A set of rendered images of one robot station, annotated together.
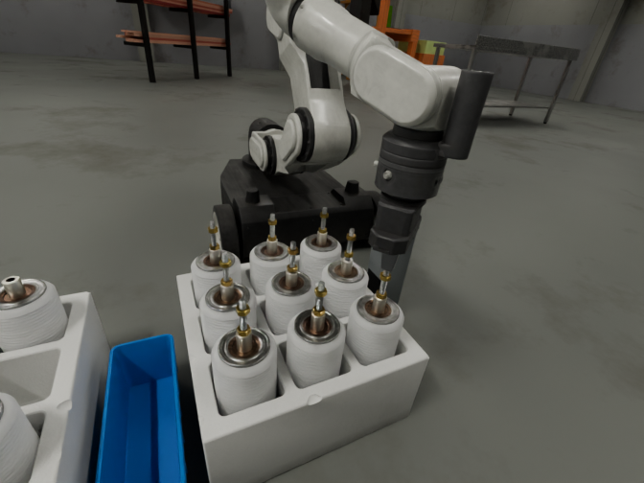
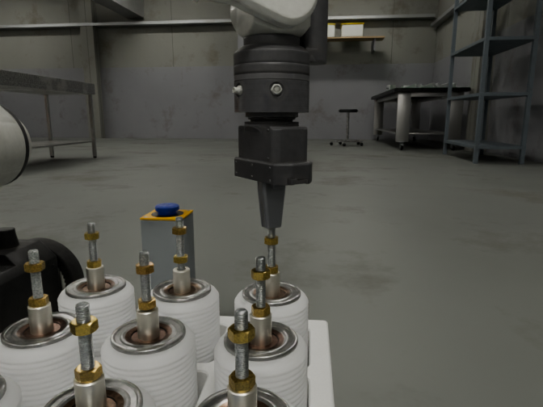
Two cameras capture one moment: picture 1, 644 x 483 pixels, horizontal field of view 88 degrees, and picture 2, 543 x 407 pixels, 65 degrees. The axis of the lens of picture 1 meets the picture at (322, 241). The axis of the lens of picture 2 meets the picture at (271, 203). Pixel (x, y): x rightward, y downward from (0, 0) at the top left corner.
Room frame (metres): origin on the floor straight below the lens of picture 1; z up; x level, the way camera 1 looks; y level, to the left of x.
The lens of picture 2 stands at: (0.17, 0.32, 0.47)
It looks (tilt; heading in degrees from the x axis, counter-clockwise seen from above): 11 degrees down; 303
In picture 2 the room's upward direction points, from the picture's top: straight up
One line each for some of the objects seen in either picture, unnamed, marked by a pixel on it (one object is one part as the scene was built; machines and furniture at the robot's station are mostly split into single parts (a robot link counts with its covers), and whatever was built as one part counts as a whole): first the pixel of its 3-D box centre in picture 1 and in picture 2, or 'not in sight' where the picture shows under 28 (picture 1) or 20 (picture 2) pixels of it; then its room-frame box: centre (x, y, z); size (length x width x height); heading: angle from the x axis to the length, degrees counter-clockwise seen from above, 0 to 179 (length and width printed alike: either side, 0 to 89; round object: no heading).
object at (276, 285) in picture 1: (291, 283); (149, 334); (0.50, 0.05, 0.25); 0.08 x 0.08 x 0.01
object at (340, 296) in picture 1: (340, 306); (185, 353); (0.55, -0.05, 0.16); 0.10 x 0.10 x 0.18
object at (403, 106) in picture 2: not in sight; (410, 115); (2.33, -7.43, 0.52); 2.87 x 1.09 x 1.04; 117
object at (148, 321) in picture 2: (291, 277); (148, 323); (0.50, 0.05, 0.26); 0.02 x 0.02 x 0.03
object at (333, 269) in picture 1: (345, 271); (182, 290); (0.55, -0.05, 0.25); 0.08 x 0.08 x 0.01
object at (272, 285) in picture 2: (379, 303); (271, 283); (0.45, -0.11, 0.26); 0.02 x 0.02 x 0.03
